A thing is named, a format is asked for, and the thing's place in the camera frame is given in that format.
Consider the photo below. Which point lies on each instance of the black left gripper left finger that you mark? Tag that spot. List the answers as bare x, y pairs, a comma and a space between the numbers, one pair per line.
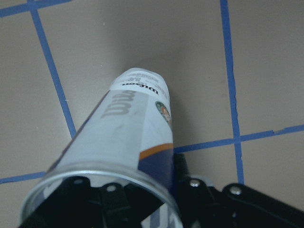
76, 204

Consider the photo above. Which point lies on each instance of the white blue tennis ball can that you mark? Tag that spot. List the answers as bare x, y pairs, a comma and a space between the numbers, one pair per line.
126, 139

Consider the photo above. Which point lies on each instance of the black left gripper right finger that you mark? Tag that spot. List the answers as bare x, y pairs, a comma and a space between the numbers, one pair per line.
196, 202

